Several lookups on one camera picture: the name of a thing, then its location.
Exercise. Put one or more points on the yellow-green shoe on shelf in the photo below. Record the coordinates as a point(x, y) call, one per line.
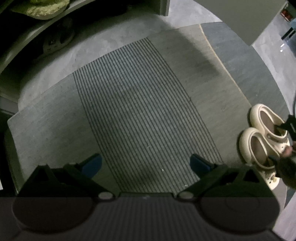
point(42, 10)

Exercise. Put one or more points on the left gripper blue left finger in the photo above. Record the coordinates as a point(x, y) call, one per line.
point(92, 165)

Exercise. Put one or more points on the person's hand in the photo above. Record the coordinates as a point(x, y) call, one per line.
point(289, 150)

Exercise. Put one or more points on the cream clog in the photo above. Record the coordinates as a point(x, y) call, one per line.
point(267, 122)
point(256, 150)

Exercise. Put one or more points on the grey shoe cabinet shelves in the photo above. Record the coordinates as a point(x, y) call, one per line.
point(95, 34)

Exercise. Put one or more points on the grey striped floor mat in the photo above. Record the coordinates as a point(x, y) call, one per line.
point(145, 108)

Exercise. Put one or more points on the dark shoe under cabinet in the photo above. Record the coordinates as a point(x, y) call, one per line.
point(56, 43)

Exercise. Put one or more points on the right white cabinet door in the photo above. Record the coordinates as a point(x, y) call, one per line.
point(247, 18)

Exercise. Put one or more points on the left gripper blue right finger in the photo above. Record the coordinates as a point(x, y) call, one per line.
point(200, 166)

